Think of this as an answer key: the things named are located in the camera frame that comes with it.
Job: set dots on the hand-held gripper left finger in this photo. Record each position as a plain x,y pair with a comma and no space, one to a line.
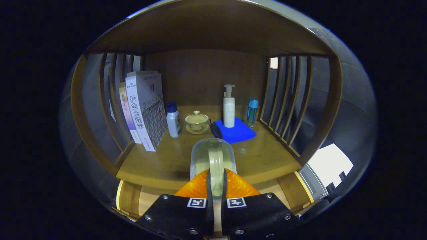
173,213

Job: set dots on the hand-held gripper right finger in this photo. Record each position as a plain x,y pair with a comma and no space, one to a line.
260,213

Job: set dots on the brown wooden drawer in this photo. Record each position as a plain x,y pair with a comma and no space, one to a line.
128,200

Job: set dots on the wooden countertop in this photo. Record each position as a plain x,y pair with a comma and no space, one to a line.
160,160

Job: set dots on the brown wooden cabinet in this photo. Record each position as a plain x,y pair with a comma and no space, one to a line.
200,73

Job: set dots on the blue folded cloth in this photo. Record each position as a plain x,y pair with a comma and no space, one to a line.
237,133

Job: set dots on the white bottle blue cap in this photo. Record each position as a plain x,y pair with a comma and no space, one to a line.
173,123

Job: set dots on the yellow lidded teacup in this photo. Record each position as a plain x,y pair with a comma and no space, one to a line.
196,121

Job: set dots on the blue translucent bottle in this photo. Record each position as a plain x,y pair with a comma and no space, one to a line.
252,111

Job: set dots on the thick white patterned book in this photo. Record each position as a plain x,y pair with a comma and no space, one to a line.
148,113

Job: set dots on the white pump bottle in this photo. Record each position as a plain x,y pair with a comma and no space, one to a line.
229,113

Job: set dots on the purple spine book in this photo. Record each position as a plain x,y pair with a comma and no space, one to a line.
126,110

